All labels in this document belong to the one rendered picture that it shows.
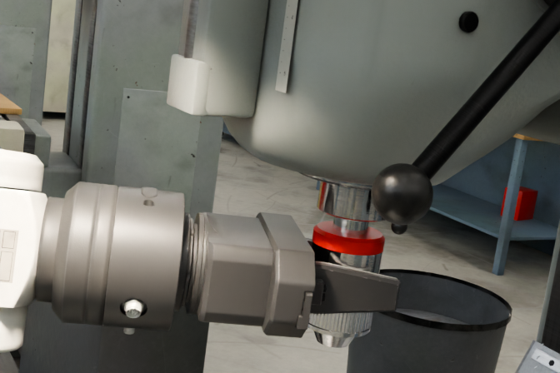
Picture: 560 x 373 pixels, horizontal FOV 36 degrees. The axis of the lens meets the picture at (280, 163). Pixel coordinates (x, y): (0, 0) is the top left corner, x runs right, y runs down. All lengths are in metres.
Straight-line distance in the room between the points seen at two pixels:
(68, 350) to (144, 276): 0.43
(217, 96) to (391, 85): 0.10
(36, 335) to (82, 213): 0.52
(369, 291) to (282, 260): 0.07
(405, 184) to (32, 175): 0.24
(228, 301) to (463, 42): 0.20
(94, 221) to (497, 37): 0.25
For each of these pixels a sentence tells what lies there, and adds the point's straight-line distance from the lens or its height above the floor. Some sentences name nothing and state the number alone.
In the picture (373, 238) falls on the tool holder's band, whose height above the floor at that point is 1.27.
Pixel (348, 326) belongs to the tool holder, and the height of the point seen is 1.21.
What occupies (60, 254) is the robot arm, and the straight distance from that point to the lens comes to 0.52.
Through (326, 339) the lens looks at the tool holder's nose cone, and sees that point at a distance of 0.58.
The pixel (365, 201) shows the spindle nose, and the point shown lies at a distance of 0.55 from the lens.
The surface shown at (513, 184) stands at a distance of 5.31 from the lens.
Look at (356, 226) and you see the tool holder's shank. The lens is 0.56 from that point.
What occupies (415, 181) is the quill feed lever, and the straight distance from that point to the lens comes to 0.42.
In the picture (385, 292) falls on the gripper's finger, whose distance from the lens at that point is 0.56.
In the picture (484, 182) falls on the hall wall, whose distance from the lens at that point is 6.65.
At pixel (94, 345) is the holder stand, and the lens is 0.88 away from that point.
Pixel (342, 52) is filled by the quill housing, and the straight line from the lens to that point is 0.45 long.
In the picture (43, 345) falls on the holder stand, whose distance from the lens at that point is 1.01.
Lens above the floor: 1.41
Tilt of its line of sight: 10 degrees down
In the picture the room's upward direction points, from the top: 8 degrees clockwise
